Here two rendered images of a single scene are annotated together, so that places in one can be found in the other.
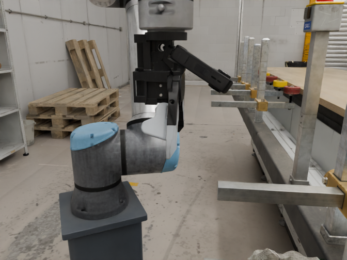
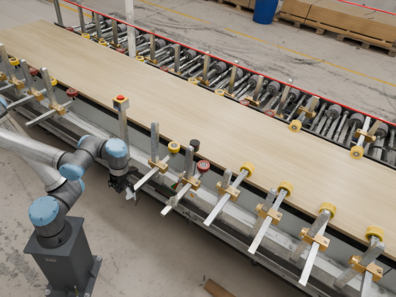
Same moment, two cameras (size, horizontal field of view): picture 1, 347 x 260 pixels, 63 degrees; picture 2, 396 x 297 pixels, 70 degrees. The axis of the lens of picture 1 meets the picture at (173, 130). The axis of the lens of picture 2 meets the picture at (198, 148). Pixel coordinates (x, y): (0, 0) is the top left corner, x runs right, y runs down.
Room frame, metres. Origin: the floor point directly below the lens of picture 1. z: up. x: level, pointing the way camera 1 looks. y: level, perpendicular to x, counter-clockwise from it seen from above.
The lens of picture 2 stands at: (-0.16, 0.72, 2.19)
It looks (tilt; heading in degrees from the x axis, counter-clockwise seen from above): 43 degrees down; 291
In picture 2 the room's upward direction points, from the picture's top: 8 degrees clockwise
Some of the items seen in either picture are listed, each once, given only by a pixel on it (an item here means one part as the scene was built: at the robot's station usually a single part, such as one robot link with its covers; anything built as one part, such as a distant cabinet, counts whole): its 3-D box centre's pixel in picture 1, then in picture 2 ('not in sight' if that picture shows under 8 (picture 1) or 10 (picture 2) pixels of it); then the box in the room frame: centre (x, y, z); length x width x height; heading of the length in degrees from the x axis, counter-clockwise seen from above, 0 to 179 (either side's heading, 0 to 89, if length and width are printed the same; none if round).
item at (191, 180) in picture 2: not in sight; (190, 181); (0.26, -0.33, 0.85); 0.13 x 0.06 x 0.05; 173
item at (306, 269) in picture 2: not in sight; (316, 243); (-0.50, -0.22, 0.95); 0.50 x 0.04 x 0.04; 83
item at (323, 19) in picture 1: (322, 18); (121, 103); (0.79, -0.39, 1.18); 0.07 x 0.07 x 0.08; 83
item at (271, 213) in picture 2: not in sight; (268, 213); (-0.23, -0.27, 0.95); 0.13 x 0.06 x 0.05; 173
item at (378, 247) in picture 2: not in sight; (355, 268); (-0.71, -0.22, 0.90); 0.03 x 0.03 x 0.48; 83
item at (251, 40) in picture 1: (249, 72); (10, 72); (2.02, -0.53, 0.92); 0.03 x 0.03 x 0.48; 83
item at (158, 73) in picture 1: (161, 68); (119, 178); (0.50, 0.02, 1.08); 0.09 x 0.08 x 0.12; 83
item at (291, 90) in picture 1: (290, 96); (72, 96); (1.47, -0.62, 0.85); 0.08 x 0.08 x 0.11
